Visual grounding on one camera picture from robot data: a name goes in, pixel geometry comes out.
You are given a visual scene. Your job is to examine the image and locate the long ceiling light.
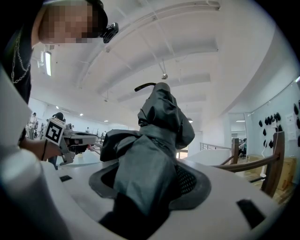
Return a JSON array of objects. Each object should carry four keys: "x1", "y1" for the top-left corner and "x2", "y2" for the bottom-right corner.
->
[{"x1": 44, "y1": 51, "x2": 53, "y2": 77}]

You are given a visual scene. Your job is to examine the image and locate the dark curved railing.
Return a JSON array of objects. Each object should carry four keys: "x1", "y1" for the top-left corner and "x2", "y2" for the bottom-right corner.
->
[{"x1": 211, "y1": 152, "x2": 281, "y2": 174}]

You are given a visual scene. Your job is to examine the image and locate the white wall paper sheet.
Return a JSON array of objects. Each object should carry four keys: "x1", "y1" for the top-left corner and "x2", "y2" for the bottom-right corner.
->
[{"x1": 285, "y1": 113, "x2": 298, "y2": 142}]

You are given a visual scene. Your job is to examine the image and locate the person's black printed shirt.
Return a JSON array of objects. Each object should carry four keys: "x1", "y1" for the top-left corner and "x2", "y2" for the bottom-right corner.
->
[{"x1": 0, "y1": 0, "x2": 45, "y2": 144}]

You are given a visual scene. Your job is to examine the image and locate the white wall cable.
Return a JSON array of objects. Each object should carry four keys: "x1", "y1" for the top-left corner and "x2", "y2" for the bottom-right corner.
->
[{"x1": 259, "y1": 126, "x2": 280, "y2": 179}]

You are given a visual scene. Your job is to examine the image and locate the person's left forearm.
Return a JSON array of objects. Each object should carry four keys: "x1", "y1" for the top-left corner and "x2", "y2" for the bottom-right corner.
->
[{"x1": 19, "y1": 136, "x2": 62, "y2": 163}]

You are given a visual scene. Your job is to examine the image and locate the person's head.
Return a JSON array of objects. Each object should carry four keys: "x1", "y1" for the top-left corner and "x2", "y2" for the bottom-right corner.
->
[{"x1": 31, "y1": 0, "x2": 110, "y2": 45}]

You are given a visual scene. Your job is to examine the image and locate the hanging ceiling lamp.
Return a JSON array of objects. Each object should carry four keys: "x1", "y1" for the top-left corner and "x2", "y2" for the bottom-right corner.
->
[{"x1": 158, "y1": 59, "x2": 169, "y2": 81}]

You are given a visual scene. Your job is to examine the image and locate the cardboard box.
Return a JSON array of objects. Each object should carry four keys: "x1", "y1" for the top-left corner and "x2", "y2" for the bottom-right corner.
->
[{"x1": 243, "y1": 154, "x2": 298, "y2": 205}]

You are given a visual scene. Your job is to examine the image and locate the black object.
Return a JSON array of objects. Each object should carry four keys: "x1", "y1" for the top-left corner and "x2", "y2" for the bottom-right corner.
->
[{"x1": 99, "y1": 82, "x2": 196, "y2": 235}]

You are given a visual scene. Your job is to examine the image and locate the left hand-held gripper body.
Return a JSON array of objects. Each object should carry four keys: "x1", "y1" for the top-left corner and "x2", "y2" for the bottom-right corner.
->
[{"x1": 44, "y1": 117, "x2": 76, "y2": 166}]

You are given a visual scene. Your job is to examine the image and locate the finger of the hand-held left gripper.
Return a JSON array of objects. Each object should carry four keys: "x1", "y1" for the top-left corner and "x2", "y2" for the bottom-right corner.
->
[{"x1": 67, "y1": 131, "x2": 99, "y2": 148}]

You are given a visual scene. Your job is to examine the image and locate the black head-mounted camera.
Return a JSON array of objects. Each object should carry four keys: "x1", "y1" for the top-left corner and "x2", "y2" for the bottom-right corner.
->
[{"x1": 100, "y1": 22, "x2": 120, "y2": 44}]

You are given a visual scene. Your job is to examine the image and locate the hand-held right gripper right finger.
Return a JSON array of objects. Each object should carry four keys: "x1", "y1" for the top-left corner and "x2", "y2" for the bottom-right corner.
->
[{"x1": 140, "y1": 160, "x2": 289, "y2": 240}]

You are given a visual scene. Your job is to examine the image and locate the silver chain necklace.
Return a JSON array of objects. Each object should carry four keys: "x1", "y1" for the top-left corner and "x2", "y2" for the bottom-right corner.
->
[{"x1": 11, "y1": 30, "x2": 31, "y2": 84}]

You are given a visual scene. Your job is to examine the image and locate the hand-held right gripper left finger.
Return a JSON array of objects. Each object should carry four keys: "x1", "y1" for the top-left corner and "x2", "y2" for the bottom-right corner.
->
[{"x1": 0, "y1": 65, "x2": 141, "y2": 240}]

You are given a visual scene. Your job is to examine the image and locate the group of black wall items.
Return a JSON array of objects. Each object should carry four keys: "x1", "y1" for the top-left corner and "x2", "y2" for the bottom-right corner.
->
[{"x1": 257, "y1": 99, "x2": 300, "y2": 149}]

